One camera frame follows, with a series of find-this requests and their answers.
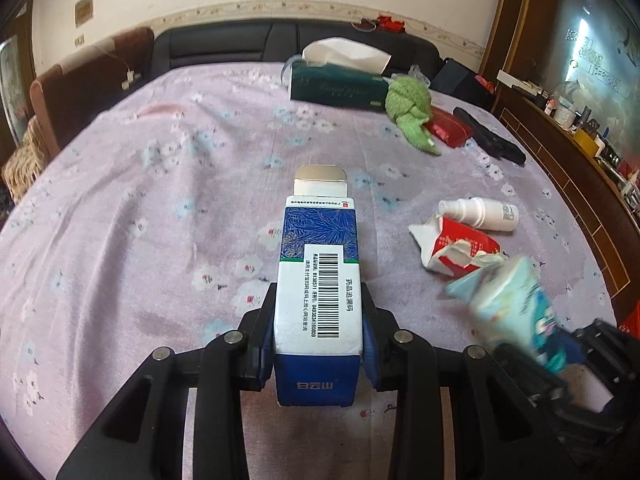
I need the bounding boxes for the white tissue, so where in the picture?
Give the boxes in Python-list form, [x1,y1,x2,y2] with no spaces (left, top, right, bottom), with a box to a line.
[302,38,392,75]

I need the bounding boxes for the wooden sideboard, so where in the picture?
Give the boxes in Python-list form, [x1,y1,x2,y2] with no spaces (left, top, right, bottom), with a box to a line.
[492,75,640,311]

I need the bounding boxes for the flat white box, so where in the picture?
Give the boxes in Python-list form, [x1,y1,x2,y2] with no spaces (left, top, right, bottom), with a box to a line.
[496,70,538,93]

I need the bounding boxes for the dark green tissue box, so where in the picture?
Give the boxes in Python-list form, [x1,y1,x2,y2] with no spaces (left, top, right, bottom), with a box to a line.
[289,60,393,111]

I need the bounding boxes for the red packet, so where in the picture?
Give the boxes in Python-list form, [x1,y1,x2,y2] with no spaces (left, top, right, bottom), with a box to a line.
[425,106,474,149]

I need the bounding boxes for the torn red carton box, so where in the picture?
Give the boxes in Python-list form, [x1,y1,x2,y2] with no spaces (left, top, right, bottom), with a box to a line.
[409,213,511,278]

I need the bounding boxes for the green towel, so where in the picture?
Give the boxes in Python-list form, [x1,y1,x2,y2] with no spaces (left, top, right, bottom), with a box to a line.
[384,76,443,156]

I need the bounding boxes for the yellow box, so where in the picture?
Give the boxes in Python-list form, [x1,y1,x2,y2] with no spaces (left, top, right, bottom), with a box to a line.
[574,127,606,156]

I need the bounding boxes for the white charger with cable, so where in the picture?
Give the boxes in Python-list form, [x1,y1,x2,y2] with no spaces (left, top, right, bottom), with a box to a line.
[92,42,142,87]

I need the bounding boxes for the teal tissue pack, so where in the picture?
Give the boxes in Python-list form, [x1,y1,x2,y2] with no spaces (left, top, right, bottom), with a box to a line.
[446,255,568,376]

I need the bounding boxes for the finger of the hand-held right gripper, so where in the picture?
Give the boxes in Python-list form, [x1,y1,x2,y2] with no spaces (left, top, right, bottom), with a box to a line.
[495,342,628,461]
[572,317,640,401]

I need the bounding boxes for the red plastic basket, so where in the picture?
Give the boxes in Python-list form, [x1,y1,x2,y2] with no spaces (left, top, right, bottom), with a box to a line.
[620,300,640,338]

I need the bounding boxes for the black pouch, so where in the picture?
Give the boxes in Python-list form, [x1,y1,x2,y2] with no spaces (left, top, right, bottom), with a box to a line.
[452,106,527,165]

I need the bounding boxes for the black bag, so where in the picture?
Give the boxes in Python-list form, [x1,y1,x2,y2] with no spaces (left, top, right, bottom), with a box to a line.
[430,57,496,108]

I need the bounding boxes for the brown sofa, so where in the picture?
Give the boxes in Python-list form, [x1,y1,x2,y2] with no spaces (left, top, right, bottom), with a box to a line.
[29,26,155,158]

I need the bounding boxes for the blue and white carton box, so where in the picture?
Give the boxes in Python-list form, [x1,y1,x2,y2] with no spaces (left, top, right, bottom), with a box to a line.
[273,165,363,407]

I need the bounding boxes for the clutter of small bottles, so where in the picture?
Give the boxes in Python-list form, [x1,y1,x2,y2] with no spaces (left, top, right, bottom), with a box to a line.
[496,70,640,211]

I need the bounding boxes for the etched glass panel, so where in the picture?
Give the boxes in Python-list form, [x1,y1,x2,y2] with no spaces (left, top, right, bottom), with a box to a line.
[500,0,640,161]

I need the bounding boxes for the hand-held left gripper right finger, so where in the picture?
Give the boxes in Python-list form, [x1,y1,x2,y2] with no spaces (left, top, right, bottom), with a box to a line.
[360,284,581,480]

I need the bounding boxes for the patterned woven stool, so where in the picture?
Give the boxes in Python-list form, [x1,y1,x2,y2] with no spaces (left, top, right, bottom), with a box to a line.
[2,117,51,201]

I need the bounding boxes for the black leather sofa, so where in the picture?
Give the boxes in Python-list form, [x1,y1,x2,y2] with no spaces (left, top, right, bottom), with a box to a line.
[152,19,443,83]

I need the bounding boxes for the white spray bottle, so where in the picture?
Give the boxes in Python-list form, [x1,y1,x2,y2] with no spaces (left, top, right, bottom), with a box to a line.
[438,198,520,232]

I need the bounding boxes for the wooden glazed door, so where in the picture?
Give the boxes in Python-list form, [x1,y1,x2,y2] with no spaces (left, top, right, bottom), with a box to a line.
[0,10,36,146]

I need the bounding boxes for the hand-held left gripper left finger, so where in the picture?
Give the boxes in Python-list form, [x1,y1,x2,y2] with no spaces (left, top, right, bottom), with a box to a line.
[55,282,278,480]

